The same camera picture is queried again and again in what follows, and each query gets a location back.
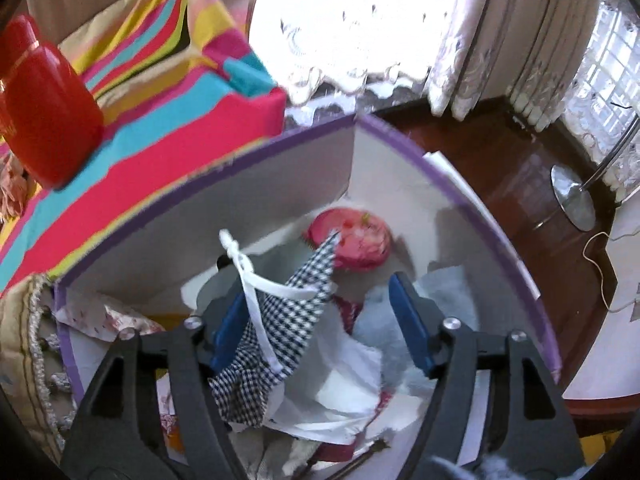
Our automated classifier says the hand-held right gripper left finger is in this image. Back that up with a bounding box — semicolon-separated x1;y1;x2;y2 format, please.
60;290;251;480

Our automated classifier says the white box with purple rim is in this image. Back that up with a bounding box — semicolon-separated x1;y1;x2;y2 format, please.
52;112;563;480

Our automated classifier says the grey fluffy cloth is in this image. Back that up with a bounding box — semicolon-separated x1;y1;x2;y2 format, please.
350;265;476;396

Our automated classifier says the black white houndstooth cloth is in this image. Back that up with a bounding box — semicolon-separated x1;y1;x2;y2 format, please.
207;229;338;428

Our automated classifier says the peach cloth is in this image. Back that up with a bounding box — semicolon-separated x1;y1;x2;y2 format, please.
0;160;41;221

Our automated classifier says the white cable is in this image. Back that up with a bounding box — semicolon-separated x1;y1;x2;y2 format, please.
582;230;640;313

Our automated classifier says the colourful striped blanket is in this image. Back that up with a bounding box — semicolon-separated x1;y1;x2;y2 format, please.
0;0;288;296

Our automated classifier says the red thermos bottle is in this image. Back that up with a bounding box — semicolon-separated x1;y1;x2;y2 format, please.
0;14;106;191

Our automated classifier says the beige striped fringed throw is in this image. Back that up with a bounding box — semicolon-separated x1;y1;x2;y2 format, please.
0;275;81;456

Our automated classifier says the white lace curtain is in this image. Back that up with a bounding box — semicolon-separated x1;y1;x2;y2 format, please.
560;0;640;206
250;0;451;106

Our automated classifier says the silver floor lamp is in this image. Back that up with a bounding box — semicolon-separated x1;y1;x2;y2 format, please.
550;115;640;233

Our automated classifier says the pink round pouch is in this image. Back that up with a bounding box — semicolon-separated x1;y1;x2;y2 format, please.
306;206;393;273

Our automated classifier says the white floral cloth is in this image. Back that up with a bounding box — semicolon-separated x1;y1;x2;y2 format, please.
55;290;166;341

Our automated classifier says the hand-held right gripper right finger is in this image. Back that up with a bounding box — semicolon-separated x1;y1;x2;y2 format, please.
387;271;586;480

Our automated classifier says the beige drape curtain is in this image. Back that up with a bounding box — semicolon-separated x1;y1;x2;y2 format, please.
427;0;608;133

